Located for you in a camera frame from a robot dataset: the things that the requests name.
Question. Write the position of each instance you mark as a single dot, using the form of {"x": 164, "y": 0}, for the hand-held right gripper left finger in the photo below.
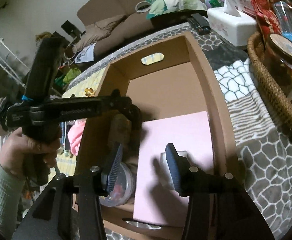
{"x": 113, "y": 170}

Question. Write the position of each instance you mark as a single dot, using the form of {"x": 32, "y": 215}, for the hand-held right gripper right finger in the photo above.
{"x": 173, "y": 165}

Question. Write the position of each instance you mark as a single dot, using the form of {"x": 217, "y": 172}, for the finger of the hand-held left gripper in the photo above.
{"x": 116, "y": 93}
{"x": 134, "y": 115}

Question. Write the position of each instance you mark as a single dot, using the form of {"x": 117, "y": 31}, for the round clear plastic container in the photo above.
{"x": 126, "y": 177}

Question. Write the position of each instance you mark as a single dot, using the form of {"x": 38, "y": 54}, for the brown fuzzy object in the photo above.
{"x": 119, "y": 130}

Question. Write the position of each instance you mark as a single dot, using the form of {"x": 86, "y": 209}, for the long pink box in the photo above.
{"x": 156, "y": 135}

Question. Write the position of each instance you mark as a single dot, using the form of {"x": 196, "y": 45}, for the brown cardboard box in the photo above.
{"x": 161, "y": 87}

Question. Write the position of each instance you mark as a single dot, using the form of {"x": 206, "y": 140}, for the person's left forearm green sleeve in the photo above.
{"x": 3, "y": 195}

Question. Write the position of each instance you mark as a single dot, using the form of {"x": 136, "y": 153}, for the person's left hand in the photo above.
{"x": 11, "y": 152}

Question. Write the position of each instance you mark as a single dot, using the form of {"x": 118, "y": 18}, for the bright green bag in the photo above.
{"x": 69, "y": 76}

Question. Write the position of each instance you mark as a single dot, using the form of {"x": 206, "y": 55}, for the yellow plaid cloth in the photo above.
{"x": 81, "y": 82}

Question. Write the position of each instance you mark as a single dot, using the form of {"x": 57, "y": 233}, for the printed paper sheet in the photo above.
{"x": 86, "y": 53}

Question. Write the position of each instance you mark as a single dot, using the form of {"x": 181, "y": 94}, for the pink cloth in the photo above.
{"x": 76, "y": 135}

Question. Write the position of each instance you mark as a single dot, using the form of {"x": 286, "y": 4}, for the brown pillow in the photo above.
{"x": 98, "y": 30}

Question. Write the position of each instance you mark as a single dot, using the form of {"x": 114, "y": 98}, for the brown sofa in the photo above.
{"x": 141, "y": 22}

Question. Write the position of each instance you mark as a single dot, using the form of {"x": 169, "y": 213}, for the grey patterned blanket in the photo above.
{"x": 261, "y": 155}

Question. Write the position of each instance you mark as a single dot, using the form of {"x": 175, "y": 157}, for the white tape roll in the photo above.
{"x": 137, "y": 8}

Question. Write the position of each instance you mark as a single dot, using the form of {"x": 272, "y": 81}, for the small black remote control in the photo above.
{"x": 191, "y": 22}

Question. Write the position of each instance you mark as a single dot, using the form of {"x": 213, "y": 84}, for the large black remote control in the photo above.
{"x": 201, "y": 23}

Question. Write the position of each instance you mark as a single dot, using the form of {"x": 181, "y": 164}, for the green patterned cushion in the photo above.
{"x": 176, "y": 0}

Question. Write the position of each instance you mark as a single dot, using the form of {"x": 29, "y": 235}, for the brown wicker basket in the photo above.
{"x": 268, "y": 80}

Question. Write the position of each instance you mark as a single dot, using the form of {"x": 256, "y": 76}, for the white tissue box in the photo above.
{"x": 231, "y": 27}

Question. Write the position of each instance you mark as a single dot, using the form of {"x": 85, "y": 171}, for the purple round case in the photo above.
{"x": 214, "y": 0}

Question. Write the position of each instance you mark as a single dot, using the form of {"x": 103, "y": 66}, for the glass jar brown lid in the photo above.
{"x": 283, "y": 47}

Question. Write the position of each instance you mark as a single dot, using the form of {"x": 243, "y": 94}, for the red foil packet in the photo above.
{"x": 263, "y": 10}

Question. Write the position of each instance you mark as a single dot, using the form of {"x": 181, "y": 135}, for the black wall panel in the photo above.
{"x": 68, "y": 27}

